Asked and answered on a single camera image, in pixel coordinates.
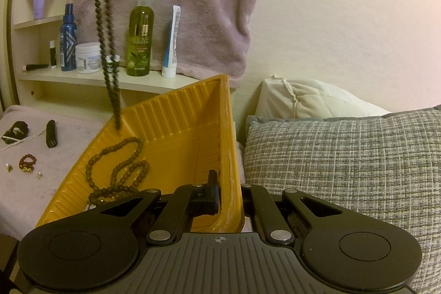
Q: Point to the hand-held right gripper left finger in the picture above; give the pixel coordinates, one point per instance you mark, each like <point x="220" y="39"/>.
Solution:
<point x="217" y="194"/>

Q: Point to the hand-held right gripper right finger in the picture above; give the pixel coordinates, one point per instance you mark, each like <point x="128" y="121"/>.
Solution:
<point x="253" y="201"/>

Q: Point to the orange plastic tray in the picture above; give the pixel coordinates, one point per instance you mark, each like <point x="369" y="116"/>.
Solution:
<point x="179" y="121"/>

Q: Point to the black rectangular case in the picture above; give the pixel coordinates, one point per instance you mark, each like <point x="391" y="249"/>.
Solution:
<point x="51" y="135"/>

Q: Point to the small earring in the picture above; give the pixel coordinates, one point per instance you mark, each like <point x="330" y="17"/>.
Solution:
<point x="39" y="174"/>
<point x="8" y="167"/>

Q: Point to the grey woven pillow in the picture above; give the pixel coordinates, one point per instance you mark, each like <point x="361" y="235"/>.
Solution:
<point x="344" y="159"/>

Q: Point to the white pillow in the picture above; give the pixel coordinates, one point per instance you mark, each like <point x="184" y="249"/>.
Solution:
<point x="320" y="97"/>

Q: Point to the cream wooden shelf unit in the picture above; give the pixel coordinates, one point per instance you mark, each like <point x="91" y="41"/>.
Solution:
<point x="144" y="85"/>

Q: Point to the blue and white tube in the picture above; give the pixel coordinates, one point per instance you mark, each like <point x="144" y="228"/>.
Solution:
<point x="170" y="49"/>

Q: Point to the small green-lidded jar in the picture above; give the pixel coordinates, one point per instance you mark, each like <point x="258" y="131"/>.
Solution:
<point x="116" y="64"/>

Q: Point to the pink fleece blanket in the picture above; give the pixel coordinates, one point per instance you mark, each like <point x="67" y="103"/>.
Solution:
<point x="51" y="194"/>

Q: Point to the green oil spray bottle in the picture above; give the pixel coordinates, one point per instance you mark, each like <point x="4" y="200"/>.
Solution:
<point x="139" y="39"/>

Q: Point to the white cream jar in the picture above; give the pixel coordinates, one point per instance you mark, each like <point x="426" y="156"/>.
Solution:
<point x="88" y="59"/>

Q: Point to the hanging pink towel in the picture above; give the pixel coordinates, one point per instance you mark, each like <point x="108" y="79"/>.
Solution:
<point x="206" y="4"/>

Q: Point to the blue spray bottle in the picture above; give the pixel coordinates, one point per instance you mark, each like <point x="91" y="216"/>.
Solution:
<point x="68" y="42"/>

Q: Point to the black and white lip balm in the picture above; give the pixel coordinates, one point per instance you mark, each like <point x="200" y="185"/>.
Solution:
<point x="52" y="56"/>

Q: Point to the black tube with white cap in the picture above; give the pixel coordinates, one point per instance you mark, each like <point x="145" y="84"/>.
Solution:
<point x="36" y="67"/>

